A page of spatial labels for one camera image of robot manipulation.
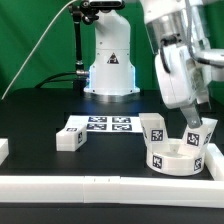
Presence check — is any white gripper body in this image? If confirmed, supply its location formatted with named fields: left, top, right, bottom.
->
left=155, top=44, right=209, bottom=109

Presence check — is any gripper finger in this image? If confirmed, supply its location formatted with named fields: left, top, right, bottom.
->
left=180, top=103, right=202, bottom=129

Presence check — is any white round stool seat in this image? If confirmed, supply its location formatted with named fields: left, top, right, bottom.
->
left=146, top=139, right=205, bottom=176

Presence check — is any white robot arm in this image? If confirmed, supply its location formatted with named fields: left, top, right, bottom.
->
left=85, top=0, right=213, bottom=129

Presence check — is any white paper with markers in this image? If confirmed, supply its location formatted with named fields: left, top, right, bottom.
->
left=65, top=115, right=142, bottom=133

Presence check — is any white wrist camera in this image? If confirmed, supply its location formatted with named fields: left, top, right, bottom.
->
left=196, top=49, right=224, bottom=82

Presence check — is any white front rail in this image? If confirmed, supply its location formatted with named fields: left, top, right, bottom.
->
left=0, top=176, right=224, bottom=208

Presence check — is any black overhead camera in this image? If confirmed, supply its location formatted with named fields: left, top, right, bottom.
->
left=81, top=0, right=125, bottom=10

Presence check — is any black cable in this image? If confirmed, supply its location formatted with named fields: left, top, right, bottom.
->
left=34, top=71, right=90, bottom=90

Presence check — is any white cable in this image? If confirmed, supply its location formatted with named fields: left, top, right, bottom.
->
left=0, top=0, right=78, bottom=101

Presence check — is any white left rail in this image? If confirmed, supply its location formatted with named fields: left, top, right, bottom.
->
left=0, top=138, right=9, bottom=165

